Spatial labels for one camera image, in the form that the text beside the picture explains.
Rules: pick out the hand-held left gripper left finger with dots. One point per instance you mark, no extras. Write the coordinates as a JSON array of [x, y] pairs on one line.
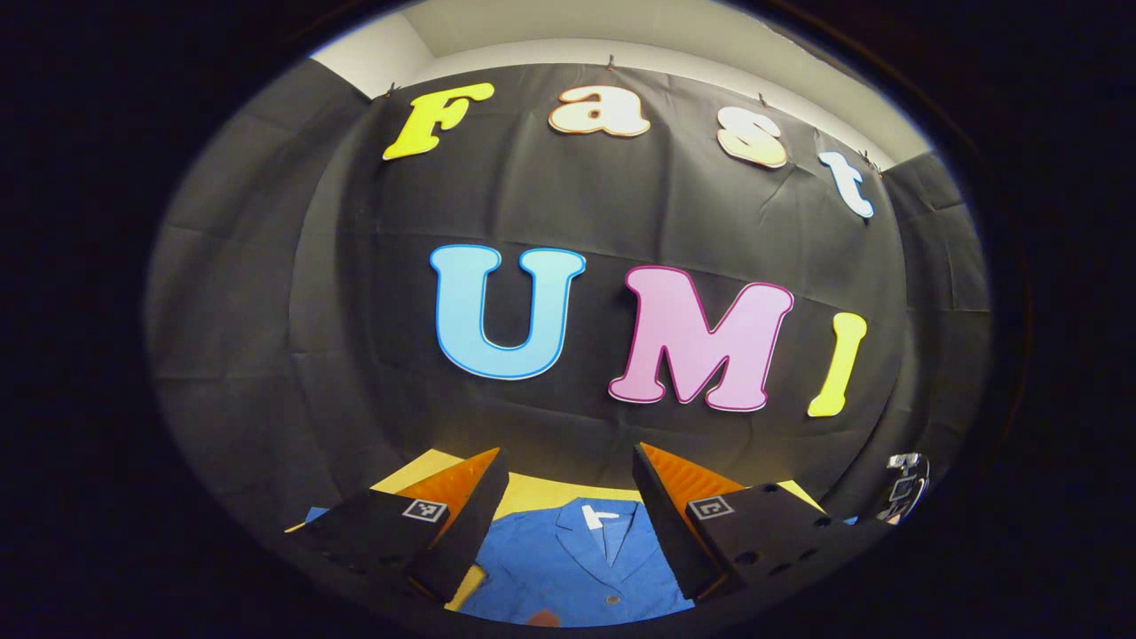
[[470, 532]]

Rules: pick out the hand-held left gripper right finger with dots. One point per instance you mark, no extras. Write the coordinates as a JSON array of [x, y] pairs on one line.
[[666, 524]]

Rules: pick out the blue shirt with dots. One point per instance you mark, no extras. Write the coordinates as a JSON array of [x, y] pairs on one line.
[[568, 568]]

